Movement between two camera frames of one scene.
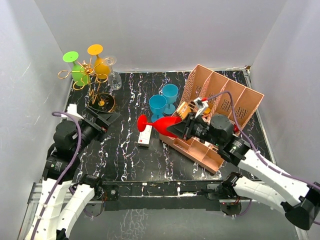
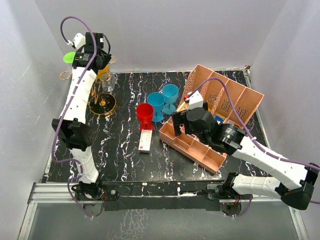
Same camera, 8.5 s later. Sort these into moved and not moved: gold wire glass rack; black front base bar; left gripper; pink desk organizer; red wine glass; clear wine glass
Moved: clear wine glass; left gripper; red wine glass
Not moved: pink desk organizer; black front base bar; gold wire glass rack
